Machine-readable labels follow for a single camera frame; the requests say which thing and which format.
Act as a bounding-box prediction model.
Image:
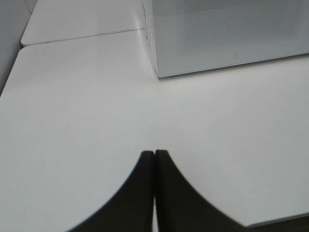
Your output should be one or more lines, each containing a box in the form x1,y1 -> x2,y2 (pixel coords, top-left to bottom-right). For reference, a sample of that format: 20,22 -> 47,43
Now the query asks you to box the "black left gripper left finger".
71,151 -> 155,232

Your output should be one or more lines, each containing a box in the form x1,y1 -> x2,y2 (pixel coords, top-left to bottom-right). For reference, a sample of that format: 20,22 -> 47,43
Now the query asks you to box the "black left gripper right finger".
154,150 -> 248,232

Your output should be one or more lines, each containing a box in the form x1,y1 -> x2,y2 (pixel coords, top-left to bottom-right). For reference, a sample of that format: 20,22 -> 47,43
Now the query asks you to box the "white microwave door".
150,0 -> 309,77

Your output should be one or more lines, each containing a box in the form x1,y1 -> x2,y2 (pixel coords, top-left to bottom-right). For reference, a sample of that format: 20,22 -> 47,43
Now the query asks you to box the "white microwave oven body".
141,0 -> 159,77

